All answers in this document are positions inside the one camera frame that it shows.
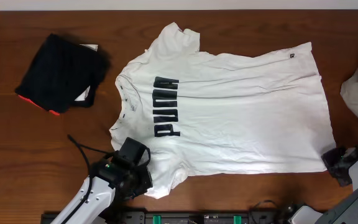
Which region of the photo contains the white Puma t-shirt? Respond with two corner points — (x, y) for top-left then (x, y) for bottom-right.
(109, 23), (335, 198)

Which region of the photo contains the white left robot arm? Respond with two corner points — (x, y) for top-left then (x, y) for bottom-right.
(52, 159), (152, 224)

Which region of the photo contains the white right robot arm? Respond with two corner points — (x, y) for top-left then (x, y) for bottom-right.
(287, 144), (358, 224)

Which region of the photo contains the folded white garment under black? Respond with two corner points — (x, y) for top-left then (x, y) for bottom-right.
(75, 44), (98, 102)

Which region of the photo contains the red garment edge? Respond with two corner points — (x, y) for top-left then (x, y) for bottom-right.
(18, 95), (60, 116)

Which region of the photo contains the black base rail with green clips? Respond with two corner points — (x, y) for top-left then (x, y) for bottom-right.
(40, 200), (301, 224)

